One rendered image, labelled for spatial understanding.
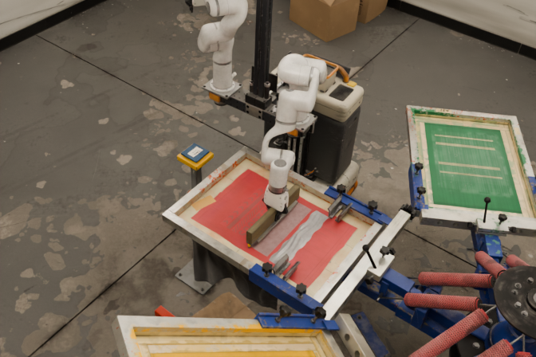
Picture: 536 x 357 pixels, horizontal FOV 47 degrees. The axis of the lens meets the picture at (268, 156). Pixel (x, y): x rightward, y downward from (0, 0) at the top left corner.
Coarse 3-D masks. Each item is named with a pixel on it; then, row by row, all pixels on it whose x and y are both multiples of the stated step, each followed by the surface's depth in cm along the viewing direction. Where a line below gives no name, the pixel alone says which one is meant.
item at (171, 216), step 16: (240, 160) 295; (256, 160) 295; (208, 176) 283; (224, 176) 289; (288, 176) 287; (192, 192) 275; (320, 192) 279; (176, 208) 267; (176, 224) 261; (368, 224) 270; (384, 224) 267; (208, 240) 255; (368, 240) 259; (224, 256) 251; (240, 256) 249; (352, 256) 252; (336, 272) 246; (320, 288) 239
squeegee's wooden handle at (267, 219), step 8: (296, 184) 273; (288, 192) 269; (296, 192) 271; (296, 200) 275; (272, 208) 261; (264, 216) 258; (272, 216) 260; (256, 224) 254; (264, 224) 257; (248, 232) 251; (256, 232) 253; (248, 240) 254
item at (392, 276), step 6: (390, 270) 241; (384, 276) 239; (390, 276) 239; (396, 276) 239; (402, 276) 239; (378, 282) 242; (390, 282) 237; (396, 282) 237; (402, 282) 237; (408, 282) 237; (414, 282) 237; (390, 288) 239; (396, 288) 237; (402, 288) 235; (408, 288) 235; (402, 294) 237
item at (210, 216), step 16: (208, 208) 273; (224, 208) 274; (208, 224) 266; (240, 240) 260; (272, 240) 261; (256, 256) 255; (304, 256) 256; (320, 256) 256; (304, 272) 250; (320, 272) 250
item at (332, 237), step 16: (240, 176) 289; (256, 176) 290; (224, 192) 281; (240, 192) 282; (304, 208) 276; (320, 208) 276; (288, 224) 268; (336, 224) 270; (320, 240) 262; (336, 240) 263
